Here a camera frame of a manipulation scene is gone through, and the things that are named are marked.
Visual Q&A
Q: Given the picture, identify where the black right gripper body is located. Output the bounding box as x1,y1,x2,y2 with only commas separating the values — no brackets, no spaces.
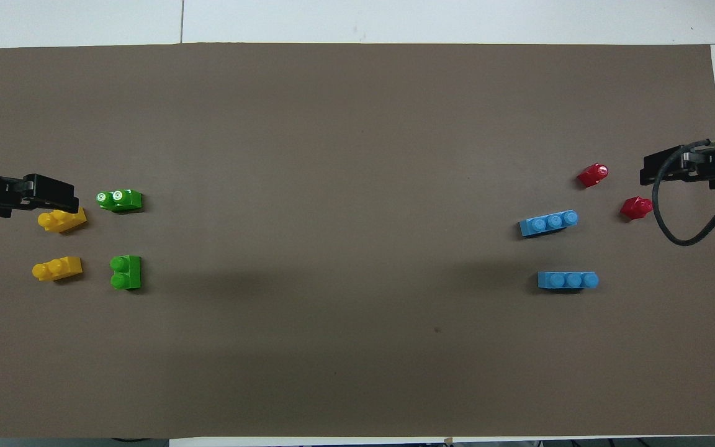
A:
682,148,715,190

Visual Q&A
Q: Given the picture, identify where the plain green toy brick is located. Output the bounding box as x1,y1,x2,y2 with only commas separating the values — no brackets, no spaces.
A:
110,255,142,291

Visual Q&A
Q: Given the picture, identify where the blue three-stud toy brick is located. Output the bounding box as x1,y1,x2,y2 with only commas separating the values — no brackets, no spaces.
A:
537,271,600,291
518,210,579,238

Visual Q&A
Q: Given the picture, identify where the yellow toy brick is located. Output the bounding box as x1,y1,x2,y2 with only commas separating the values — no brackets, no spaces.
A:
37,207,88,234
32,256,83,282

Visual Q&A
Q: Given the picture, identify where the red one-stud toy brick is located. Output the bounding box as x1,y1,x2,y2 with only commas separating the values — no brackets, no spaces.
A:
619,196,654,221
577,163,609,189

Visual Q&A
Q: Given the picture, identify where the green brick with white stickers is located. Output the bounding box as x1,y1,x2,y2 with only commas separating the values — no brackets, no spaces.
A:
97,189,143,214

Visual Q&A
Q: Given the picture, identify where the brown table mat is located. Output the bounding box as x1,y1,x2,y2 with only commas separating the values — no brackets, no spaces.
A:
0,42,715,439

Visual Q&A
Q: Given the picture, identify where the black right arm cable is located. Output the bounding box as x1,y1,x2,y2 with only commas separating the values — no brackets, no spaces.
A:
651,139,715,246

